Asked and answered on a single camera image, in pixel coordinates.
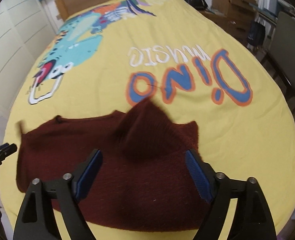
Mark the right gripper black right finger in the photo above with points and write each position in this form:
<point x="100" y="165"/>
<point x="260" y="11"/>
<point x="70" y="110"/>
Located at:
<point x="252" y="218"/>

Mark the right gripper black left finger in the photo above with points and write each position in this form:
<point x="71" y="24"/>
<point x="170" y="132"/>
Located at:
<point x="36" y="218"/>

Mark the dark red knit sweater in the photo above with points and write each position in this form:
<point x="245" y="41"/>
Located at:
<point x="143" y="184"/>

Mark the white wardrobe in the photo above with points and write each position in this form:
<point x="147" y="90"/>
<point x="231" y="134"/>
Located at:
<point x="25" y="31"/>

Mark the yellow dinosaur print bedspread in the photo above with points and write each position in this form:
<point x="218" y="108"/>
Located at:
<point x="122" y="53"/>

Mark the grey chair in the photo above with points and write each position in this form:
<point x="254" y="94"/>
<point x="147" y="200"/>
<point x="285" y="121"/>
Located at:
<point x="281" y="53"/>

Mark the dark blue hanging bag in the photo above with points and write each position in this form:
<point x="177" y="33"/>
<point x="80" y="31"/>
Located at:
<point x="256" y="34"/>

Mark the brown wooden drawer cabinet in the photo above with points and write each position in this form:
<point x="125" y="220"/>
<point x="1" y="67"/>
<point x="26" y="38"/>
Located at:
<point x="239" y="15"/>

